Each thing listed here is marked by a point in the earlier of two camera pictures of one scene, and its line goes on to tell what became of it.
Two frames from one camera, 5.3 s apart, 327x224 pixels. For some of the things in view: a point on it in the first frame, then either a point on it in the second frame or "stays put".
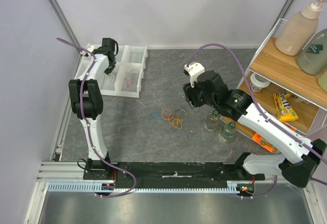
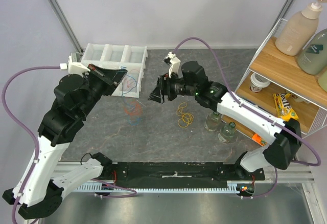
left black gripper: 108,71 → 111,77
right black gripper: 190,96 → 166,88
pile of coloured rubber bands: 173,117 → 187,118
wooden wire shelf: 275,85 stays put
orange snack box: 265,144 stays put
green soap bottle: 313,59 stays put
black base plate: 171,171 stays put
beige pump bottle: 296,31 stays put
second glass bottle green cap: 227,134 stays put
